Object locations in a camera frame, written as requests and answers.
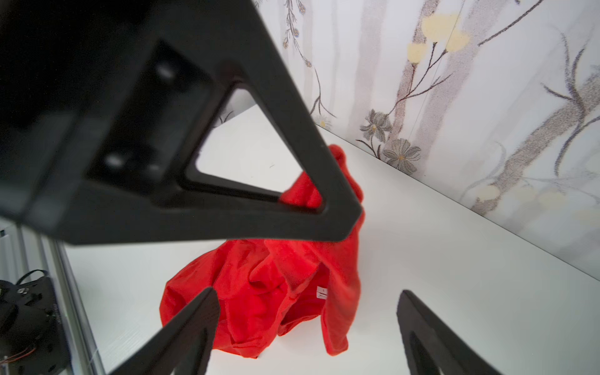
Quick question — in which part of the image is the red t-shirt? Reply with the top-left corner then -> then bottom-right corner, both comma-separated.
158,144 -> 366,359

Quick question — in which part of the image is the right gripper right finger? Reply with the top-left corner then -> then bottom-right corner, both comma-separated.
396,290 -> 500,375

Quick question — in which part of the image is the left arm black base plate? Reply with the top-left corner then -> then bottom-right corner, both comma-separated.
1,270 -> 70,374

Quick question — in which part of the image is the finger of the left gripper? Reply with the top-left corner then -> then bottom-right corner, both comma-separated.
1,1 -> 363,245

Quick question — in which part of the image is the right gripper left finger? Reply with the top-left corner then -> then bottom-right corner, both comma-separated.
113,287 -> 220,375

